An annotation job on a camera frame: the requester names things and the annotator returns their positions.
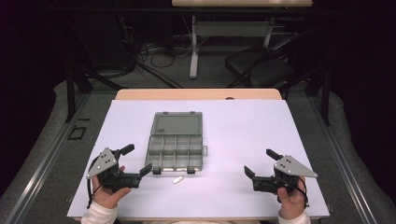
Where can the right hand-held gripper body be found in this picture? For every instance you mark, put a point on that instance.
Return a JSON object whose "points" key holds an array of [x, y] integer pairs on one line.
{"points": [[291, 167]]}

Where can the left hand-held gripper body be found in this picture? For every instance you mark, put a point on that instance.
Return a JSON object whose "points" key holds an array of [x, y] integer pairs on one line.
{"points": [[103, 162]]}

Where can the person's left hand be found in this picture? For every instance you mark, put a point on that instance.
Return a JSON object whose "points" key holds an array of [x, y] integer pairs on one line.
{"points": [[107, 196]]}

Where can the person's right hand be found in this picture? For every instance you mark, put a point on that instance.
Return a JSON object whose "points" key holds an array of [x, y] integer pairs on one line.
{"points": [[292, 202]]}

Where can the small white plastic piece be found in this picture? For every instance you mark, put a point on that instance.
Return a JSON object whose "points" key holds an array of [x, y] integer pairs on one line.
{"points": [[178, 179]]}

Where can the white table board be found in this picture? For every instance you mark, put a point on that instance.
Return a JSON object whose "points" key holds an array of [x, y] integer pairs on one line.
{"points": [[236, 137]]}

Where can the grey plastic compartment box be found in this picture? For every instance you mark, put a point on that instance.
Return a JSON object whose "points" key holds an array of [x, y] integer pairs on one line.
{"points": [[176, 124]]}

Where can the black metal stand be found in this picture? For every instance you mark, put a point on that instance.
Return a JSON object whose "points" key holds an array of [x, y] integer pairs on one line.
{"points": [[325, 99], [70, 93]]}

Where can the black folding chair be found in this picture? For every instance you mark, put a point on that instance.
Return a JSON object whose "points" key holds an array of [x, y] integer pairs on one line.
{"points": [[261, 67]]}

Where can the wooden table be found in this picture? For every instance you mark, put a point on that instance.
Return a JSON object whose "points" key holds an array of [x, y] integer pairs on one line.
{"points": [[196, 94]]}

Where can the white desk with metal legs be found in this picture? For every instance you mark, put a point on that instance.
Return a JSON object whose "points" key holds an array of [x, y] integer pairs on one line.
{"points": [[232, 28]]}

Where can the aluminium floor rail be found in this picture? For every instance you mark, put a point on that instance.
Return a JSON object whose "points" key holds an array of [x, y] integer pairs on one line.
{"points": [[43, 174], [345, 168]]}

